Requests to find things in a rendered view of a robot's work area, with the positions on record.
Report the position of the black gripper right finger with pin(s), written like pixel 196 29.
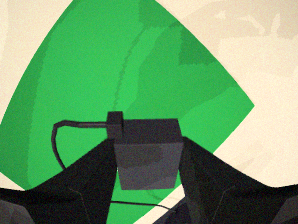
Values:
pixel 219 194

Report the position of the black connector plug with cable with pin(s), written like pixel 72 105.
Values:
pixel 148 152

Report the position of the green circuit board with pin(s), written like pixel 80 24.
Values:
pixel 103 56

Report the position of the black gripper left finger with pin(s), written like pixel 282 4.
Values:
pixel 81 194

